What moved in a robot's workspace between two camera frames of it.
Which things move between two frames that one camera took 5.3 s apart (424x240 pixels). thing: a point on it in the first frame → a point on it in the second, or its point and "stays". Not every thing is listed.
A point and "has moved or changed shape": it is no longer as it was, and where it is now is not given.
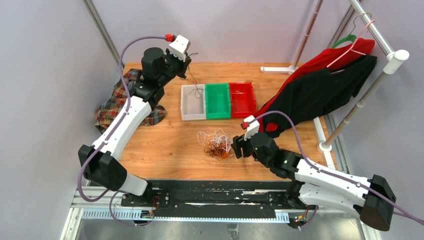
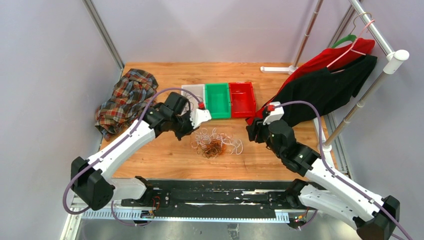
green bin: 218,101 stays
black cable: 197,93 → 189,105
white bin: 193,102 stays
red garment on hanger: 328,59 stays
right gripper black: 239,142 → 255,130
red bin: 243,99 stays
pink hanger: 351,49 stays
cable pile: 219,144 has moved or changed shape
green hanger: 350,37 stays
